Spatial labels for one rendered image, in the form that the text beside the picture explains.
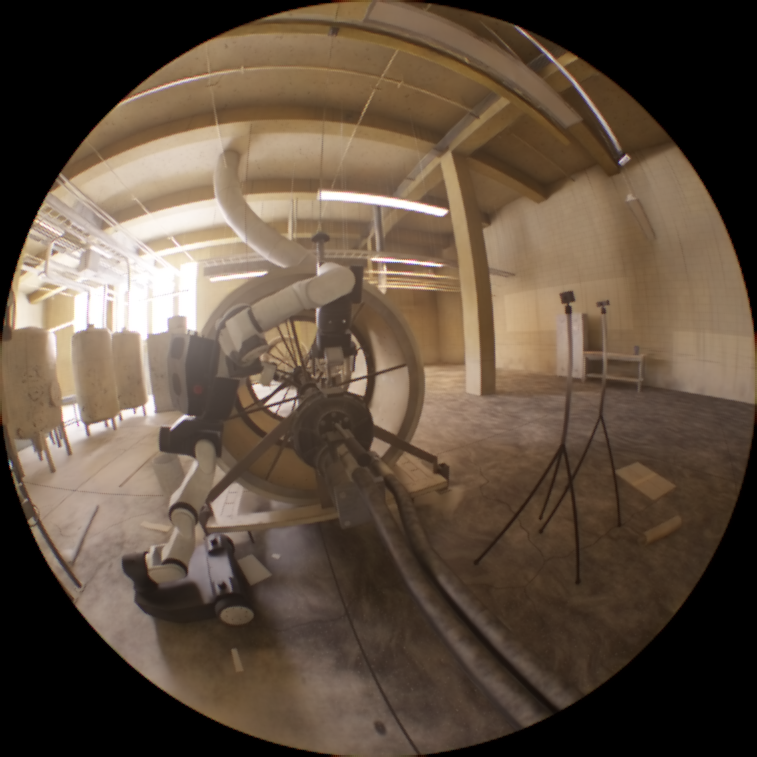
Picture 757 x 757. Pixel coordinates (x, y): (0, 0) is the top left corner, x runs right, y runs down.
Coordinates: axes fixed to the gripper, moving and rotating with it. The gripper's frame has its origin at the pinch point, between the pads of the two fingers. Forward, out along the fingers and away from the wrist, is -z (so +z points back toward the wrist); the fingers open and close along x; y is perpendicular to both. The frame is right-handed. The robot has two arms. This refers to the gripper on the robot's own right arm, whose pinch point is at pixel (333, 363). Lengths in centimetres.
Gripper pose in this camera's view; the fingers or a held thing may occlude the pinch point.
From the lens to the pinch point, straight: 68.6
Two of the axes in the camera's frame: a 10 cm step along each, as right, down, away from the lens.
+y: -3.4, -5.1, 7.9
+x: 9.3, -1.1, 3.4
